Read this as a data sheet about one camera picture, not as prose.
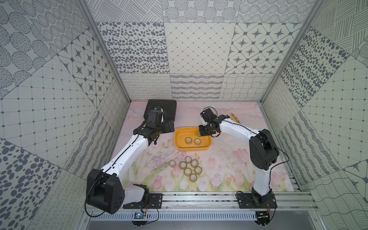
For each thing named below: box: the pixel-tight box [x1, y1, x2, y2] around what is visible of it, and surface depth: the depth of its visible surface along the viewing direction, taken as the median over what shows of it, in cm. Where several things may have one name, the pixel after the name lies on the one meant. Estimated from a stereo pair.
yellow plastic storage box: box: [174, 126, 213, 152], surface depth 97 cm
